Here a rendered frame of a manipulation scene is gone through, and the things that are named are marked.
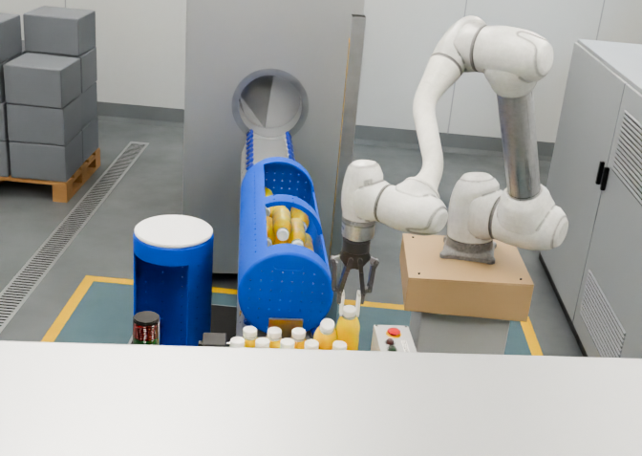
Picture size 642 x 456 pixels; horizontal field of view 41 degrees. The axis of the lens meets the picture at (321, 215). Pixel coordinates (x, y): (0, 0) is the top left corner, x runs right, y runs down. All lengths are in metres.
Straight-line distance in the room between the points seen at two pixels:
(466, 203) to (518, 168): 0.27
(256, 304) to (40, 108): 3.64
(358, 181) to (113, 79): 5.90
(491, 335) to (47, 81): 3.81
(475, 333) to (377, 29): 4.93
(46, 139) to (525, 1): 4.09
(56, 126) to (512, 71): 4.08
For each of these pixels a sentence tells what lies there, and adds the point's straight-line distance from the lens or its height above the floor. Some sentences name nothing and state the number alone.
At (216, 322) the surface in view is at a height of 0.15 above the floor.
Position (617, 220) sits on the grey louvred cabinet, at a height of 0.84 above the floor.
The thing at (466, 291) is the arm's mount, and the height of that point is 1.09.
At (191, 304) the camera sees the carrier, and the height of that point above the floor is 0.80.
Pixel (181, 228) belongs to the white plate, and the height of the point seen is 1.04.
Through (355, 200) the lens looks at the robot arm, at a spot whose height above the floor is 1.50.
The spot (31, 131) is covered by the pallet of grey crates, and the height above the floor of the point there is 0.49.
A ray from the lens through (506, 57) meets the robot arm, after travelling 2.36.
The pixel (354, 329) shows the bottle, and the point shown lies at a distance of 2.37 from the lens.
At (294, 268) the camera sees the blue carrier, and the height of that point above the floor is 1.18.
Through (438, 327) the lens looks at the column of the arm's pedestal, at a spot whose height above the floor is 0.89.
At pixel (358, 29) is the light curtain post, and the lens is 3.72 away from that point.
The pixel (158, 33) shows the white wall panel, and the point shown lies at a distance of 7.73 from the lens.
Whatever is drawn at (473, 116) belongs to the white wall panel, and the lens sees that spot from 7.75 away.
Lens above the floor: 2.28
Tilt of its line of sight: 22 degrees down
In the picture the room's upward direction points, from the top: 5 degrees clockwise
